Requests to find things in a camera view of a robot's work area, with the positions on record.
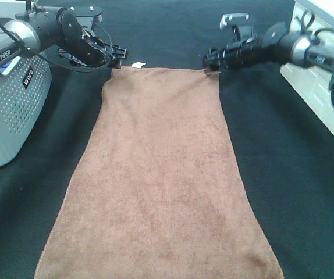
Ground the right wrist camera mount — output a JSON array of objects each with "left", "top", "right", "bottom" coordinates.
[{"left": 219, "top": 13, "right": 257, "bottom": 42}]

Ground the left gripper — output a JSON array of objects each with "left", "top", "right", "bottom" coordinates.
[{"left": 57, "top": 9, "right": 127, "bottom": 69}]

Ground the brown towel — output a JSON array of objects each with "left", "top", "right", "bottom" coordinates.
[{"left": 35, "top": 67, "right": 283, "bottom": 278}]

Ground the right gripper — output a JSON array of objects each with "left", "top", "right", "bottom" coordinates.
[{"left": 202, "top": 38, "right": 267, "bottom": 73}]

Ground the white plastic storage bin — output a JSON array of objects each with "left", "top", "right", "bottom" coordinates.
[{"left": 280, "top": 1, "right": 334, "bottom": 135}]

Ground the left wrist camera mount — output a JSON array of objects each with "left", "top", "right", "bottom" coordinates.
[{"left": 69, "top": 6, "right": 102, "bottom": 29}]

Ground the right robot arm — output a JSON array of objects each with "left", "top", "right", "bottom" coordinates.
[{"left": 202, "top": 22, "right": 334, "bottom": 108}]

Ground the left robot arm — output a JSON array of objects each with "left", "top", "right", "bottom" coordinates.
[{"left": 0, "top": 2, "right": 128, "bottom": 73}]

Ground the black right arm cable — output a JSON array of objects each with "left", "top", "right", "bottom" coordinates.
[{"left": 296, "top": 10, "right": 334, "bottom": 41}]

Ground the black table cloth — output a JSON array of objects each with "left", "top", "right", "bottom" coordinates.
[{"left": 0, "top": 1, "right": 334, "bottom": 278}]

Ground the grey perforated laundry basket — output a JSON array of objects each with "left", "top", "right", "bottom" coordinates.
[{"left": 0, "top": 17, "right": 53, "bottom": 171}]

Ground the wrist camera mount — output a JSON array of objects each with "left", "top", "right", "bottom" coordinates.
[
  {"left": 219, "top": 13, "right": 257, "bottom": 42},
  {"left": 69, "top": 6, "right": 102, "bottom": 29}
]

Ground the blue cloth in basket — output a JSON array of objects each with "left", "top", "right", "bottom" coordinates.
[{"left": 0, "top": 56, "right": 21, "bottom": 76}]

